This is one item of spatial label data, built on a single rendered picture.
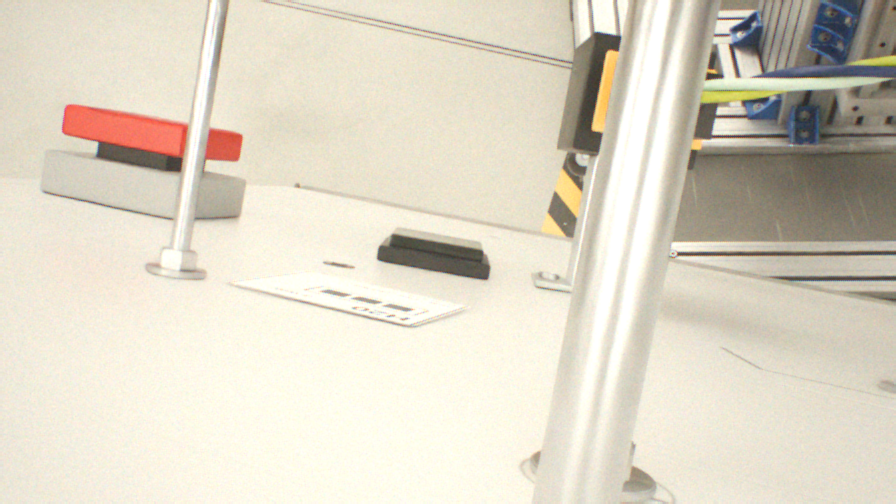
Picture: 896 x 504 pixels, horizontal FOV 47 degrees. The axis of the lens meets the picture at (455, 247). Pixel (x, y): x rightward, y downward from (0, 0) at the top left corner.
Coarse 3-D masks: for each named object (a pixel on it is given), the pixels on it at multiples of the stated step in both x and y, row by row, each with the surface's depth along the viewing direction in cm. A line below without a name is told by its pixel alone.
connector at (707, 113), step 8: (600, 80) 35; (608, 104) 33; (704, 104) 31; (712, 104) 31; (704, 112) 31; (712, 112) 31; (704, 120) 31; (712, 120) 31; (696, 128) 31; (704, 128) 31; (712, 128) 31; (696, 136) 31; (704, 136) 31
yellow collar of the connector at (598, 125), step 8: (608, 56) 33; (616, 56) 33; (608, 64) 33; (608, 72) 33; (712, 72) 33; (608, 80) 33; (600, 88) 33; (608, 88) 33; (600, 96) 33; (608, 96) 33; (600, 104) 33; (600, 112) 33; (600, 120) 33; (592, 128) 33; (600, 128) 33; (696, 144) 33
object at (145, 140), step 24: (72, 120) 37; (96, 120) 37; (120, 120) 37; (144, 120) 37; (168, 120) 38; (120, 144) 37; (144, 144) 37; (168, 144) 37; (216, 144) 39; (240, 144) 41; (168, 168) 38
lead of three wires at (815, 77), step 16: (848, 64) 26; (864, 64) 26; (880, 64) 26; (720, 80) 28; (736, 80) 27; (752, 80) 27; (768, 80) 27; (784, 80) 27; (800, 80) 26; (816, 80) 26; (832, 80) 26; (848, 80) 26; (864, 80) 26; (880, 80) 26; (704, 96) 28; (720, 96) 28; (736, 96) 27; (752, 96) 27
